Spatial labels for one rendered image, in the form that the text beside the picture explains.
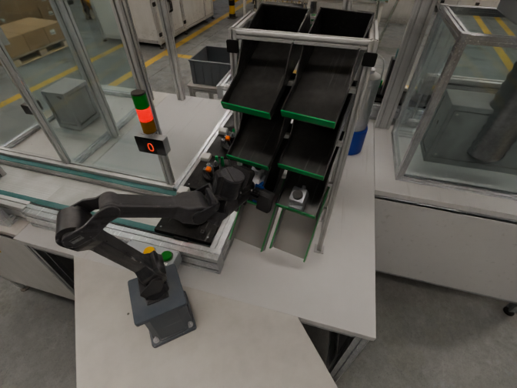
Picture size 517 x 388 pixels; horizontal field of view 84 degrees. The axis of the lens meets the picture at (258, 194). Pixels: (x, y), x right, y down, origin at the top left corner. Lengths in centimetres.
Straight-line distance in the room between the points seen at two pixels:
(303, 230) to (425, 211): 82
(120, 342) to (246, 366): 42
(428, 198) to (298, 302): 86
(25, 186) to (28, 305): 102
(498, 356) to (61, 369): 253
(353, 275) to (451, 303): 129
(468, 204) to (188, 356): 140
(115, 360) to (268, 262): 60
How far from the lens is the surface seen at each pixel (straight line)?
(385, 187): 159
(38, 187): 173
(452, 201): 167
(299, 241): 104
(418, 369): 212
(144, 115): 114
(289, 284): 114
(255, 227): 105
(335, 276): 118
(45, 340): 235
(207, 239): 112
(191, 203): 67
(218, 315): 109
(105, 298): 124
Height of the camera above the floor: 186
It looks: 45 degrees down
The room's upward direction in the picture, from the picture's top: straight up
